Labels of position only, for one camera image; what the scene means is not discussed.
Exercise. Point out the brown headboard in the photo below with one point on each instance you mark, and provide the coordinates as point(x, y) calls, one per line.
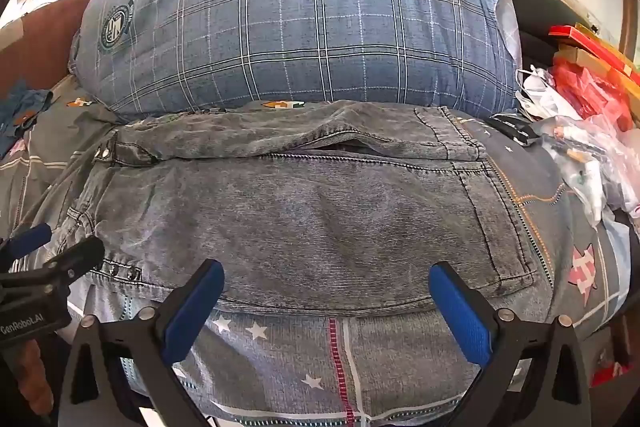
point(45, 42)

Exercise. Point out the grey printed bed sheet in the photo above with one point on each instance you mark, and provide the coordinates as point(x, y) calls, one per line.
point(280, 357)

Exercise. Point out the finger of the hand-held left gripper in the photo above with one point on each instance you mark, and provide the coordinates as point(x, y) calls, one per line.
point(27, 238)
point(80, 254)

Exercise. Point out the light blue denim garment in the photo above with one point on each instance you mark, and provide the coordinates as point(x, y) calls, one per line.
point(22, 107)

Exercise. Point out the red packet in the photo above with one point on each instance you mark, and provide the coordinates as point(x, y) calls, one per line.
point(610, 374)

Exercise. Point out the long red box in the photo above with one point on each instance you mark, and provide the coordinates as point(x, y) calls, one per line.
point(590, 39)

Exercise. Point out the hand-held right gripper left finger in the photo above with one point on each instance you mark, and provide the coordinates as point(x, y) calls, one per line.
point(197, 312)

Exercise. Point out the pile of red packets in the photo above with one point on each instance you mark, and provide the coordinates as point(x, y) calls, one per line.
point(595, 97)

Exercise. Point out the clear plastic bag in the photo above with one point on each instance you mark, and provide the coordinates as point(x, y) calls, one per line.
point(595, 157)

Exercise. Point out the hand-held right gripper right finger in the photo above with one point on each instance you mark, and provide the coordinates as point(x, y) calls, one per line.
point(457, 312)

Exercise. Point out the grey denim pants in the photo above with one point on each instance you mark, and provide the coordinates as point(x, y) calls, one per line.
point(300, 217)

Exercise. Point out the person's left hand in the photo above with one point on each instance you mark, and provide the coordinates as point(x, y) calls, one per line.
point(32, 377)

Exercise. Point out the white plastic bag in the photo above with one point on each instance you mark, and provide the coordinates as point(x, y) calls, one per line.
point(540, 97)

